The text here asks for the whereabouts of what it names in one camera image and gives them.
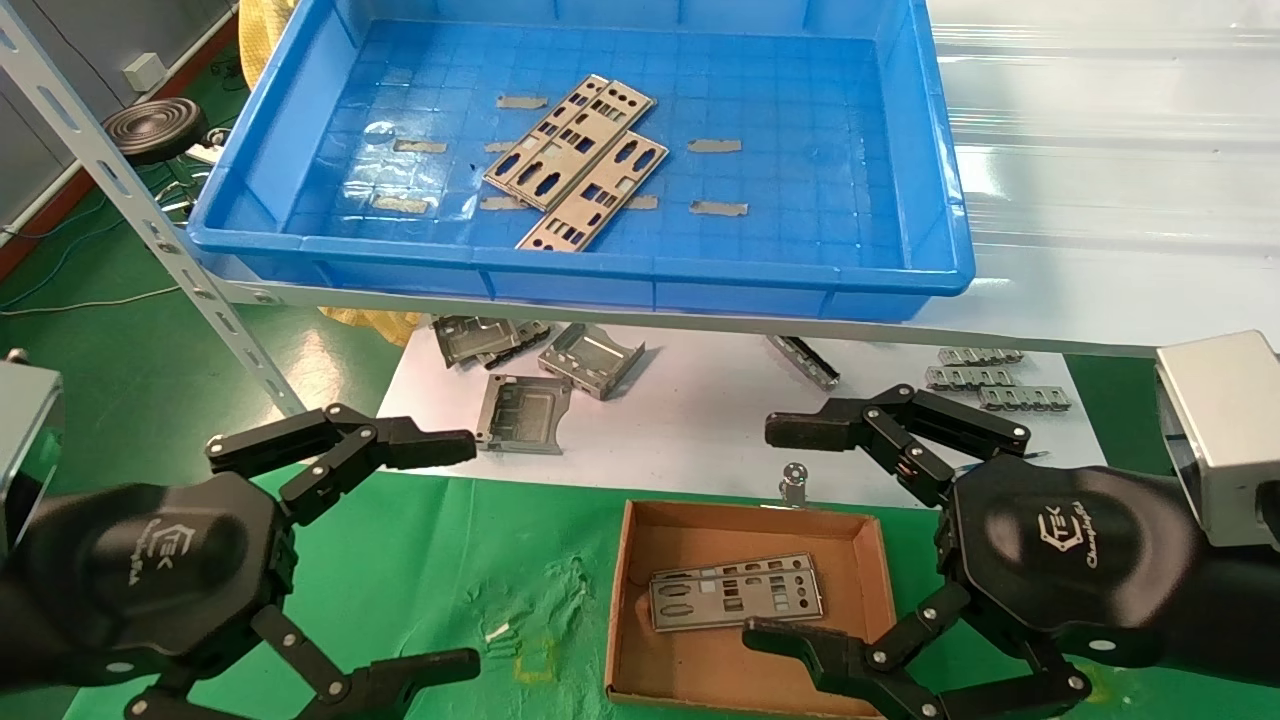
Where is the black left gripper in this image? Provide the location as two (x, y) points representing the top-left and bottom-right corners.
(30, 403), (483, 720)

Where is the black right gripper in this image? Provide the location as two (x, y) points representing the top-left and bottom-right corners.
(742, 385), (1201, 720)

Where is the brown cardboard box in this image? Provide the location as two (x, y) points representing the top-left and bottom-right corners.
(605, 498), (901, 720)

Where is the blue plastic tray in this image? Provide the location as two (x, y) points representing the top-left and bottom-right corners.
(187, 0), (976, 323)

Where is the green cloth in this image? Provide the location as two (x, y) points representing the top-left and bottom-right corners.
(62, 462), (1280, 720)

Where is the white board sheet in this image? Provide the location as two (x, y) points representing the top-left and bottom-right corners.
(378, 318), (1109, 511)

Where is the narrow metal strip part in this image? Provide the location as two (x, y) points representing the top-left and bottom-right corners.
(765, 334), (841, 391)

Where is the grey metal shelf beam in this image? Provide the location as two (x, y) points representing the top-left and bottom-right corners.
(205, 275), (1166, 359)

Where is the black round disc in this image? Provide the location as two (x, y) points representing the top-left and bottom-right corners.
(103, 97), (208, 167)

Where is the flat metal frame plate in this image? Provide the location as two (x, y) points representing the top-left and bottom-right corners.
(475, 374), (574, 456)

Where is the folded metal bracket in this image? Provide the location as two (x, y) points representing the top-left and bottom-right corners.
(485, 320), (552, 369)
(433, 315), (521, 368)
(538, 322), (647, 401)

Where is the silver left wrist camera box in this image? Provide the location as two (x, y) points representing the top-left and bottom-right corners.
(0, 358), (67, 563)

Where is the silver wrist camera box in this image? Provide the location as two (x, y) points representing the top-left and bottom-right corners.
(1154, 331), (1280, 550)
(0, 358), (67, 563)

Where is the white floor cable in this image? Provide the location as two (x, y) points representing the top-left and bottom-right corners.
(0, 285), (183, 317)

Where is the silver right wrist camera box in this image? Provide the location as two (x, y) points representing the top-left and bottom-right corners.
(1154, 331), (1280, 550)

